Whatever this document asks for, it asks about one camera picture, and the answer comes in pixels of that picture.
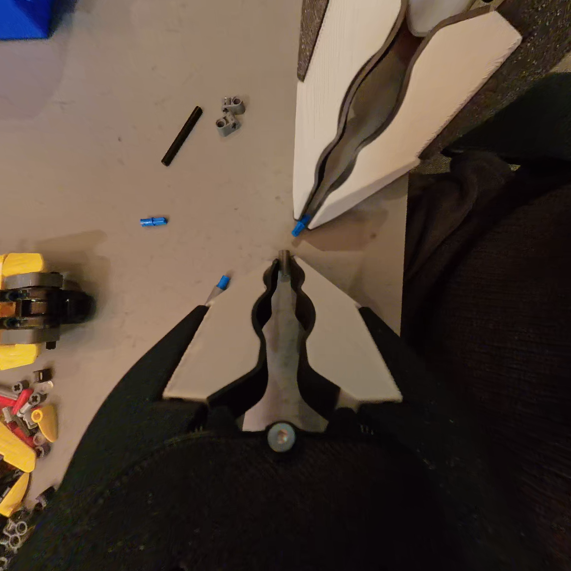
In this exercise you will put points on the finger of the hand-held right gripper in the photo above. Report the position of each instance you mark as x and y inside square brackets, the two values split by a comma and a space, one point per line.
[437, 102]
[330, 89]

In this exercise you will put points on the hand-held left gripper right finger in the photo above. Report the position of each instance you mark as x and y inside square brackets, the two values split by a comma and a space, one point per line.
[352, 352]

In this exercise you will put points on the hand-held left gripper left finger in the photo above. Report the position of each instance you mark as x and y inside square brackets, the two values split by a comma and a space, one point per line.
[214, 352]

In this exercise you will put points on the grey toy sleeve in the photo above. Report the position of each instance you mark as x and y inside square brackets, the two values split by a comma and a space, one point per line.
[213, 295]
[284, 263]

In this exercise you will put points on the pile of toy building pieces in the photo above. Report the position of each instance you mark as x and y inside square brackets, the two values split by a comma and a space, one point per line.
[22, 428]

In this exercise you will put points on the person's black clothed body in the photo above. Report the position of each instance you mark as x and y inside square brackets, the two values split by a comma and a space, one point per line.
[490, 312]

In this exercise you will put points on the black toy axle rod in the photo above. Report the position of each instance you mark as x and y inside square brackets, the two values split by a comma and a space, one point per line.
[182, 136]

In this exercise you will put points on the small yellow toy vehicle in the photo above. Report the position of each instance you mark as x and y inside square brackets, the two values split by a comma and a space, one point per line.
[26, 308]

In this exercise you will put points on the blue storage bin with tag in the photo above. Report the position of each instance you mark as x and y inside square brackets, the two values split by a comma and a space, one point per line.
[22, 18]

